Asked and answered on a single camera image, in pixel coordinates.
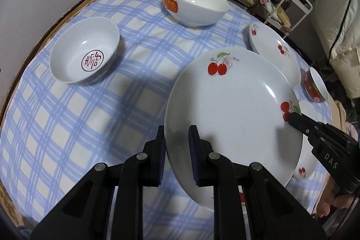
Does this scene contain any large cherry plate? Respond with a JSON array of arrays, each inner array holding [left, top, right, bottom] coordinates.
[[165, 47, 303, 210]]

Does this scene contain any person's right hand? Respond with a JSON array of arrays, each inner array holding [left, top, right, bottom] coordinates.
[[315, 173, 355, 218]]

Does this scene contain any cherry plate underneath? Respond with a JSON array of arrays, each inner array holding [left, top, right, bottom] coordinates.
[[293, 100, 326, 181]]

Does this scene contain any brown floral blanket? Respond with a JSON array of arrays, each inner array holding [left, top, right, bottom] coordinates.
[[328, 96, 359, 141]]

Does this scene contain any red patterned bowl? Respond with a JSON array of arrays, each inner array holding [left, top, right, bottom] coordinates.
[[302, 67, 328, 103]]

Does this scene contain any white utility cart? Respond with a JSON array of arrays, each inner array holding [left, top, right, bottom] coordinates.
[[261, 0, 313, 36]]

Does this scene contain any blue plaid tablecloth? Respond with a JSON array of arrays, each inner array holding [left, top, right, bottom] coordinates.
[[0, 0, 333, 240]]

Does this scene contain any white bowl red character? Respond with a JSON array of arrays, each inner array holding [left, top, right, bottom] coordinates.
[[49, 16, 120, 85]]

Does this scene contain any large white bowl orange label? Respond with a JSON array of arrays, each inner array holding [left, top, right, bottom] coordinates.
[[162, 0, 230, 27]]

